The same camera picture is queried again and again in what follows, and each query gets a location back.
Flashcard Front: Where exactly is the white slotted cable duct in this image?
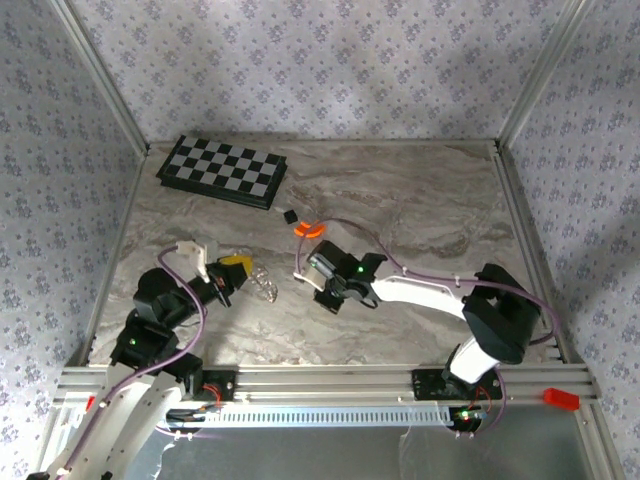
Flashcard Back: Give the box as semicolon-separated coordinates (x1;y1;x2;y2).
164;403;454;430

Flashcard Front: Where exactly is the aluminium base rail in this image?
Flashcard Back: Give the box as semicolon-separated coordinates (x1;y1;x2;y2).
52;363;599;407

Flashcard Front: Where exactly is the orange curved plastic piece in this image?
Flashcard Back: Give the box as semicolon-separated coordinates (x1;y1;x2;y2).
293;218;326;239

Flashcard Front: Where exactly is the small circuit board with wires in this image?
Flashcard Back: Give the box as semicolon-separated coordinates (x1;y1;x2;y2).
166;407;221;434
452;407;491;432

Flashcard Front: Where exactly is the aluminium frame post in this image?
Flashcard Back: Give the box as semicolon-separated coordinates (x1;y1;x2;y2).
49;0;151;154
497;0;596;149

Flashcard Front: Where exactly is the black white folded chessboard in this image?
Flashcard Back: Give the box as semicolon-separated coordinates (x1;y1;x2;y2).
155;133;289;211

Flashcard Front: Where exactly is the aluminium side rail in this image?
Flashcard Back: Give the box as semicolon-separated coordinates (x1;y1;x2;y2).
492;142;599;381
79;144;151;361

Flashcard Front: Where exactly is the shiny metal panel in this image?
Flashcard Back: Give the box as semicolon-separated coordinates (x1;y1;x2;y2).
47;424;614;480

